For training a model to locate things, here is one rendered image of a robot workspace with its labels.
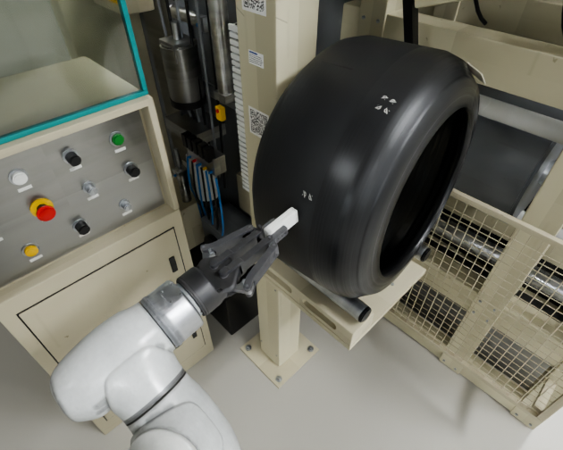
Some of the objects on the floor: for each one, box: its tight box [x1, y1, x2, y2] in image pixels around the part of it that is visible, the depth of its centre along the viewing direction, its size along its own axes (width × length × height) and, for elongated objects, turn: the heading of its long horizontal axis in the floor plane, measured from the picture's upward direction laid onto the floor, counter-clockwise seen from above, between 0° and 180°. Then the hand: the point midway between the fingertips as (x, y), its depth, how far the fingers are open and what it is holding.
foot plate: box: [240, 332, 319, 388], centre depth 182 cm, size 27×27×2 cm
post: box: [235, 0, 319, 366], centre depth 97 cm, size 13×13×250 cm
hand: (281, 225), depth 68 cm, fingers closed
